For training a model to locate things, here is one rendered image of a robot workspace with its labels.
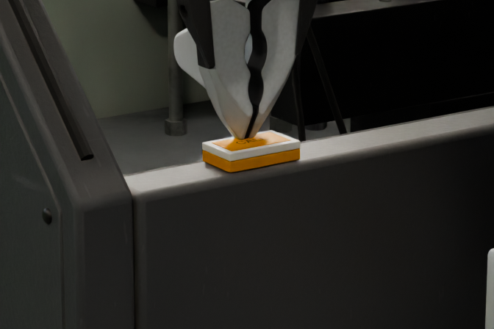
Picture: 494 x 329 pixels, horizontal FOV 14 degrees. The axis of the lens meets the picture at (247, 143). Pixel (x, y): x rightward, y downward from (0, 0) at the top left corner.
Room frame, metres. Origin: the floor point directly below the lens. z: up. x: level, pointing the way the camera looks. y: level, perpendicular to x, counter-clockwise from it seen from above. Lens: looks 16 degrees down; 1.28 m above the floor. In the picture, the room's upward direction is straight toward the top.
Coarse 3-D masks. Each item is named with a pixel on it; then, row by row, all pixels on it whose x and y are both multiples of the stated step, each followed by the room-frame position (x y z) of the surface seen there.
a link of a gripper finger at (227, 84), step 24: (216, 0) 1.08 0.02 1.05; (216, 24) 1.08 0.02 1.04; (240, 24) 1.09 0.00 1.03; (192, 48) 1.12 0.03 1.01; (216, 48) 1.08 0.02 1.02; (240, 48) 1.09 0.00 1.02; (192, 72) 1.12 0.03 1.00; (216, 72) 1.08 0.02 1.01; (240, 72) 1.09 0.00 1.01; (216, 96) 1.09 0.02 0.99; (240, 96) 1.09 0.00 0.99; (240, 120) 1.10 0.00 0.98
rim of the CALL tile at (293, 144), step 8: (208, 144) 1.10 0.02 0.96; (272, 144) 1.10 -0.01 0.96; (280, 144) 1.10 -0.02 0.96; (288, 144) 1.10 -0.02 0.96; (296, 144) 1.10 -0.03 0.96; (216, 152) 1.09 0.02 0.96; (224, 152) 1.08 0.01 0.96; (232, 152) 1.08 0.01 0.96; (240, 152) 1.08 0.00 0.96; (248, 152) 1.08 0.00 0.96; (256, 152) 1.09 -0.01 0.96; (264, 152) 1.09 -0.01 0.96; (272, 152) 1.09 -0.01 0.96; (232, 160) 1.08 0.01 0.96
